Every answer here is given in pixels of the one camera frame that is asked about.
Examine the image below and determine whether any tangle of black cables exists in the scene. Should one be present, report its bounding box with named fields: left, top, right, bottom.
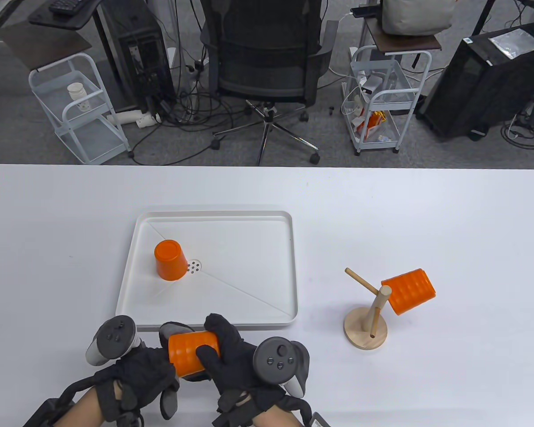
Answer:
left=129, top=44, right=254, bottom=166

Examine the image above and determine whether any black office chair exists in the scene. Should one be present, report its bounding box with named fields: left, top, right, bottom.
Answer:
left=199, top=0, right=341, bottom=166

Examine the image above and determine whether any black keyboard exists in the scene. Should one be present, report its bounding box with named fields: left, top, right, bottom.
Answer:
left=49, top=0, right=86, bottom=16

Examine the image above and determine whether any white power adapter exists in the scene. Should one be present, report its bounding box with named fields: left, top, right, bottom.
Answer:
left=358, top=73, right=383, bottom=95

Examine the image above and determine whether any person's left hand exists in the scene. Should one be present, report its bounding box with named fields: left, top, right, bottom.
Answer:
left=91, top=345, right=181, bottom=423

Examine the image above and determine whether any orange snack packet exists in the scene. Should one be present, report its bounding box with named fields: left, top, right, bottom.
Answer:
left=357, top=111, right=385, bottom=138

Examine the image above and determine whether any black computer tower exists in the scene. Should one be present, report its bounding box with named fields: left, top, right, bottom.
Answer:
left=93, top=0, right=177, bottom=117
left=416, top=22, right=534, bottom=142

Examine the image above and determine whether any beige fabric bag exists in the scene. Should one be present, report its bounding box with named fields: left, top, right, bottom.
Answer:
left=381, top=0, right=454, bottom=36

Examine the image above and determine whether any person's right hand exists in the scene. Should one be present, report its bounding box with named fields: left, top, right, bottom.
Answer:
left=196, top=313, right=314, bottom=425

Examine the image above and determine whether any white plastic pipe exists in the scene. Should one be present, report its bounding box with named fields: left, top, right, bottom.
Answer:
left=106, top=110, right=163, bottom=129

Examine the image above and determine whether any grey white controller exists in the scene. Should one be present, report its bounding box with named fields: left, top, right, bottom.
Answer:
left=252, top=337, right=311, bottom=398
left=85, top=315, right=142, bottom=367

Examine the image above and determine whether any black left wrist tracker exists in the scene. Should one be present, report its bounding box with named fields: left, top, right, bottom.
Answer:
left=24, top=398, right=72, bottom=427

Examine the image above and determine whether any green grey hand towel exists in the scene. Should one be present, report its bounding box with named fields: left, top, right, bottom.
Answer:
left=159, top=322, right=196, bottom=419

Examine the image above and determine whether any black power bank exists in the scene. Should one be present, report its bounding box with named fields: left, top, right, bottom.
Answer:
left=351, top=4, right=383, bottom=19

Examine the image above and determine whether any silver foil bag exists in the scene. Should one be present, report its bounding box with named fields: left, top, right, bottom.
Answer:
left=489, top=29, right=534, bottom=60

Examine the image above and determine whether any white plastic bottle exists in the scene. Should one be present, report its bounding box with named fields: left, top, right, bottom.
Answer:
left=67, top=83, right=92, bottom=112

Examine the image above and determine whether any white metal cart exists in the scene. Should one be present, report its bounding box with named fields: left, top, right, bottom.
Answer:
left=350, top=46, right=432, bottom=155
left=28, top=53, right=132, bottom=165

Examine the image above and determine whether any black desk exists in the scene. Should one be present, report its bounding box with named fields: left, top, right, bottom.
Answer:
left=28, top=0, right=105, bottom=31

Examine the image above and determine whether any grey white left controller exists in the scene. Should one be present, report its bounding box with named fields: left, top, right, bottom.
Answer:
left=85, top=315, right=142, bottom=367

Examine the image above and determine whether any brown wooden board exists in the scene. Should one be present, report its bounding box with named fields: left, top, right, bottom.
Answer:
left=366, top=18, right=442, bottom=55
left=0, top=21, right=93, bottom=71

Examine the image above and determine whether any white plastic tray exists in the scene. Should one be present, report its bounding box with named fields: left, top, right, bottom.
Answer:
left=116, top=211, right=299, bottom=332

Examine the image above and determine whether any grey white right controller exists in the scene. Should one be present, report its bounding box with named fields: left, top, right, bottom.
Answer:
left=252, top=337, right=311, bottom=398

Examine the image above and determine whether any wooden cup rack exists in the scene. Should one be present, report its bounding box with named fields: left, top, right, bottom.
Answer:
left=344, top=268, right=393, bottom=350

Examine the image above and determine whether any person's left forearm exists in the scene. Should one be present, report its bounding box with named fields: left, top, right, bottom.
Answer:
left=56, top=387, right=107, bottom=427

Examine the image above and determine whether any person's right forearm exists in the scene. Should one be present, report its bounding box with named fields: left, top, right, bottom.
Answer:
left=249, top=407, right=310, bottom=427

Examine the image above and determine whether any orange cup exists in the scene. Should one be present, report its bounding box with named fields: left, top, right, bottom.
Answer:
left=154, top=240, right=189, bottom=281
left=167, top=330, right=222, bottom=379
left=380, top=268, right=437, bottom=316

